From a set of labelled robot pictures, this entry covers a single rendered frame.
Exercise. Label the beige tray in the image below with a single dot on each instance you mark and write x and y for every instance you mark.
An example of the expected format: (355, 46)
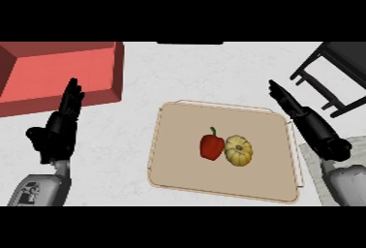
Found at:
(222, 151)

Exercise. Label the black tiered shelf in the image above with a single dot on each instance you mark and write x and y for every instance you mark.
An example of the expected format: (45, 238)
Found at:
(333, 74)

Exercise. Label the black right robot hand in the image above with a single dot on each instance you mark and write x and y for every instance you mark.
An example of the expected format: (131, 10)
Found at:
(315, 132)

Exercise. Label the yellow squash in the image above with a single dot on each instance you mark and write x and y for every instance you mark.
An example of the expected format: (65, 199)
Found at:
(237, 150)

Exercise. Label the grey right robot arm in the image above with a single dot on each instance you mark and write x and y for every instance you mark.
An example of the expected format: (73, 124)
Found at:
(344, 184)

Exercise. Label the red bell pepper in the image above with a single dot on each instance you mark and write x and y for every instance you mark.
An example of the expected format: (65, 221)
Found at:
(211, 146)

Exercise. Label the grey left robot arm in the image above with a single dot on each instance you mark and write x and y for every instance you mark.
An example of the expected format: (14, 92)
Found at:
(39, 189)

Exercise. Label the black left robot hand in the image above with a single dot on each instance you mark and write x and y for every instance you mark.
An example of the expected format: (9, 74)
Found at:
(56, 135)

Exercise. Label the red box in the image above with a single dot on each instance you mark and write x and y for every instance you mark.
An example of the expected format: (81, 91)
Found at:
(56, 76)

